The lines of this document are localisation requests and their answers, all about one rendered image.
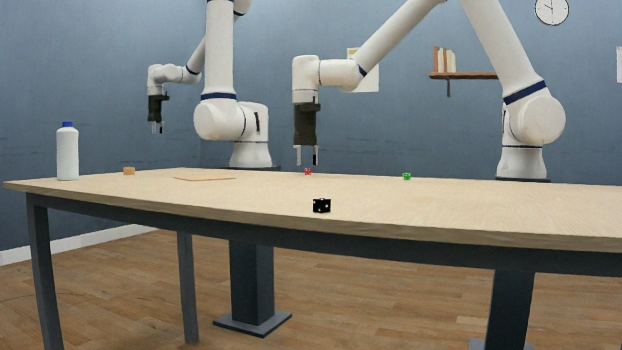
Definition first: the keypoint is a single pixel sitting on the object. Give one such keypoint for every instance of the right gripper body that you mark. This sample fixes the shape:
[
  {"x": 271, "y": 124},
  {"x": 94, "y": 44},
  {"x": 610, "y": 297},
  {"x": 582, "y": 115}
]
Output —
[{"x": 155, "y": 103}]

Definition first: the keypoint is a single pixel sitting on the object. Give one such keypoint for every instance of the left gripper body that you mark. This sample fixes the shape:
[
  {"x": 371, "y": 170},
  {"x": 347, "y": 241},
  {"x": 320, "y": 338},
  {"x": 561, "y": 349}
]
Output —
[{"x": 305, "y": 122}]

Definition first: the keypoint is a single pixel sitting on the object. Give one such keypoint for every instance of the black die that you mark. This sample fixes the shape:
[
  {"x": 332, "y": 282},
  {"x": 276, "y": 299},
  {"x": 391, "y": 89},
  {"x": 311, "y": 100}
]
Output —
[{"x": 321, "y": 205}]

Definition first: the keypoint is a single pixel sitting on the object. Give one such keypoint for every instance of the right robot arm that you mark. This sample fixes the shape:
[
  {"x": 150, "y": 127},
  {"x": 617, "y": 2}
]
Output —
[{"x": 218, "y": 117}]

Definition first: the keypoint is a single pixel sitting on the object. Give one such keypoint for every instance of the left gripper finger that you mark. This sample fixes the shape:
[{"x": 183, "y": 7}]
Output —
[
  {"x": 315, "y": 156},
  {"x": 298, "y": 153}
]

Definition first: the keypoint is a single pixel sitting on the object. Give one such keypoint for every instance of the white plastic bottle with blue cap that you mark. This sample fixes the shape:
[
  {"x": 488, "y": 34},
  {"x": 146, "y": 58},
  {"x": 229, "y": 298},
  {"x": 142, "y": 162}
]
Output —
[{"x": 67, "y": 152}]

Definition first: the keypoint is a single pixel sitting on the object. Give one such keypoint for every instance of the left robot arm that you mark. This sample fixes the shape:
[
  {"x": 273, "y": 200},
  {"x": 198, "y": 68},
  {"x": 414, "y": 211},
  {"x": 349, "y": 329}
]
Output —
[{"x": 540, "y": 121}]

